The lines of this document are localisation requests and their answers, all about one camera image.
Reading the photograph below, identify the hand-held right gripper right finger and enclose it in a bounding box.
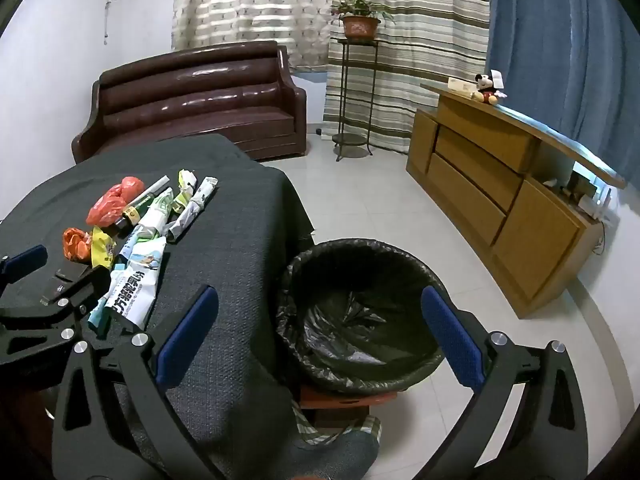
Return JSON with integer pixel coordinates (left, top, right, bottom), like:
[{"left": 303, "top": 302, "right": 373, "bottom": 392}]
[{"left": 420, "top": 285, "right": 590, "bottom": 480}]

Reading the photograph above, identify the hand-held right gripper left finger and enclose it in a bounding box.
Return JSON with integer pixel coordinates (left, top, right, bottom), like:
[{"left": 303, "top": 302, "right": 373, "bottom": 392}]
[{"left": 50, "top": 284, "right": 223, "bottom": 480}]

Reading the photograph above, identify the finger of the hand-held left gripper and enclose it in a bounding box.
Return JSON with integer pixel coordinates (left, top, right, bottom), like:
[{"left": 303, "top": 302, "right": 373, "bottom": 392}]
[
  {"left": 0, "top": 245, "right": 49, "bottom": 291},
  {"left": 0, "top": 266, "right": 111, "bottom": 391}
]

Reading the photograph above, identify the orange wrapper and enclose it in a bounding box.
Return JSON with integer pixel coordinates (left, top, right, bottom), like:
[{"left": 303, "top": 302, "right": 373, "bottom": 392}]
[{"left": 62, "top": 227, "right": 96, "bottom": 263}]

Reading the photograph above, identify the yellow snack wrapper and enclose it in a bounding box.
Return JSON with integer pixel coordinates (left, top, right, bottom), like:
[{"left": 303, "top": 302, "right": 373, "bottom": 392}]
[{"left": 90, "top": 225, "right": 130, "bottom": 270}]

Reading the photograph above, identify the white packet blue lettering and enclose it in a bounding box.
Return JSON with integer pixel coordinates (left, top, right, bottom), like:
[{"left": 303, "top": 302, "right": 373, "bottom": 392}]
[{"left": 88, "top": 265, "right": 162, "bottom": 332}]

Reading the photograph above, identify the trash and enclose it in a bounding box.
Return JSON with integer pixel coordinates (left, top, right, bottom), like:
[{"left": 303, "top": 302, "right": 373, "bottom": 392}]
[{"left": 111, "top": 235, "right": 168, "bottom": 286}]

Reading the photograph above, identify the dark bottle green label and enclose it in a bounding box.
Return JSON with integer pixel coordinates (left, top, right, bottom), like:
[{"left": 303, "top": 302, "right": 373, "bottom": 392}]
[{"left": 111, "top": 191, "right": 155, "bottom": 235}]

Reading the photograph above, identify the red plastic bag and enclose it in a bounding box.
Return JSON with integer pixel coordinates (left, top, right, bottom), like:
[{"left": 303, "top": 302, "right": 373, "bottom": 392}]
[{"left": 86, "top": 176, "right": 146, "bottom": 227}]

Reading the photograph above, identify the waste bin with black liner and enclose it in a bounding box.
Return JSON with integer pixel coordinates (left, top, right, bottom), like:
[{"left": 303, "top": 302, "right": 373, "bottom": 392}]
[{"left": 275, "top": 239, "right": 448, "bottom": 395}]

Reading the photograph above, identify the white paper tube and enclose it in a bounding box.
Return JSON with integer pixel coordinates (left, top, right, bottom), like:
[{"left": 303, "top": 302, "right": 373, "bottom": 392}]
[{"left": 142, "top": 175, "right": 171, "bottom": 198}]

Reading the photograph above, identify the patterned silver wrapper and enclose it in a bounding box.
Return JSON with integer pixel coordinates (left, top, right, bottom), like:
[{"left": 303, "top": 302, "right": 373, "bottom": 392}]
[{"left": 166, "top": 176, "right": 221, "bottom": 243}]

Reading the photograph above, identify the yellow-green wrapper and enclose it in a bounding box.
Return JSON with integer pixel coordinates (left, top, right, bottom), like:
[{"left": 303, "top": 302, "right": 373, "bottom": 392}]
[{"left": 172, "top": 169, "right": 200, "bottom": 218}]

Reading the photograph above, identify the dark grey tablecloth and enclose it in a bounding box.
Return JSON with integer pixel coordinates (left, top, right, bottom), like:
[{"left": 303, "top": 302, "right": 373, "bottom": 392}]
[{"left": 0, "top": 132, "right": 316, "bottom": 480}]

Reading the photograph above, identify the red-brown stool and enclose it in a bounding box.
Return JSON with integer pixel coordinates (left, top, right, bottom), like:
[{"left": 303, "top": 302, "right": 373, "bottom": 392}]
[{"left": 299, "top": 384, "right": 398, "bottom": 428}]

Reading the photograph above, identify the wooden cabinet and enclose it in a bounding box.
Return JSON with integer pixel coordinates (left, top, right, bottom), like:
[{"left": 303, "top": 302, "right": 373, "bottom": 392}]
[{"left": 405, "top": 82, "right": 628, "bottom": 320}]

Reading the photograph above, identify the green checked cloth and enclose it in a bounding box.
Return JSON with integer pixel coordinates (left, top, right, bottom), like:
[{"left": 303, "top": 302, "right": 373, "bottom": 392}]
[{"left": 292, "top": 400, "right": 383, "bottom": 456}]

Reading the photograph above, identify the grey-blue cloth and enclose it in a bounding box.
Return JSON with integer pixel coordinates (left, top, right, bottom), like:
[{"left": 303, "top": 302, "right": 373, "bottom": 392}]
[{"left": 280, "top": 430, "right": 382, "bottom": 480}]

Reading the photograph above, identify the white router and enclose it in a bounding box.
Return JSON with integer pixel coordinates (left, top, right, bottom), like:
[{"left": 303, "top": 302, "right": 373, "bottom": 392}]
[{"left": 577, "top": 185, "right": 613, "bottom": 221}]

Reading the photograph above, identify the small dark box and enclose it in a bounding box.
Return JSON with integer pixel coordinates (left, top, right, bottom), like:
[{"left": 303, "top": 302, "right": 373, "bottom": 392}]
[{"left": 567, "top": 170, "right": 598, "bottom": 196}]

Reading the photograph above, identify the brown leather sofa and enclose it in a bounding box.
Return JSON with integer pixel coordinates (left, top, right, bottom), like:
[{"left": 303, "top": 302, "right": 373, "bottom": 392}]
[{"left": 71, "top": 40, "right": 308, "bottom": 165}]

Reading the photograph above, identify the mouse plush toy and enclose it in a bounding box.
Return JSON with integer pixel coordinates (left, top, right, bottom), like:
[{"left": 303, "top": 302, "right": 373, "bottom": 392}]
[{"left": 472, "top": 72, "right": 508, "bottom": 107}]

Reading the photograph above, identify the beige flat box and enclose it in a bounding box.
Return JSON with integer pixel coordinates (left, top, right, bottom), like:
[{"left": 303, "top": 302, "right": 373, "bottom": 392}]
[{"left": 446, "top": 77, "right": 481, "bottom": 98}]

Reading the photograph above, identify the black metal plant stand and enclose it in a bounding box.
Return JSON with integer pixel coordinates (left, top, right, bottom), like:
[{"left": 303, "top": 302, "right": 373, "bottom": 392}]
[{"left": 331, "top": 35, "right": 382, "bottom": 163}]

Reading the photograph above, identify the striped curtain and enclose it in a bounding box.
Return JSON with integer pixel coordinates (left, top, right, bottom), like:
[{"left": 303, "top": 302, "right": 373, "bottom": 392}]
[{"left": 320, "top": 0, "right": 493, "bottom": 156}]

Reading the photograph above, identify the blue curtain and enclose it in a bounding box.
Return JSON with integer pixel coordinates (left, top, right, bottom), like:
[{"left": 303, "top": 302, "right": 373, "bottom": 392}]
[{"left": 484, "top": 0, "right": 640, "bottom": 191}]

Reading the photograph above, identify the beige patterned curtain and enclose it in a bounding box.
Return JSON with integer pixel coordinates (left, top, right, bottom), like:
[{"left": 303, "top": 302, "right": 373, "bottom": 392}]
[{"left": 171, "top": 0, "right": 335, "bottom": 72}]

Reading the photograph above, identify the potted plant terracotta pot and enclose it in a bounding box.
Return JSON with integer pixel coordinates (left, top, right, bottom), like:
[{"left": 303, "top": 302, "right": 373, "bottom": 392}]
[{"left": 330, "top": 0, "right": 396, "bottom": 41}]

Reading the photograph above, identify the wall cable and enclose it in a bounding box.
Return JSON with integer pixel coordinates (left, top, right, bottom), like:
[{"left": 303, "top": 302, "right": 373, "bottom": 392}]
[{"left": 102, "top": 0, "right": 118, "bottom": 46}]

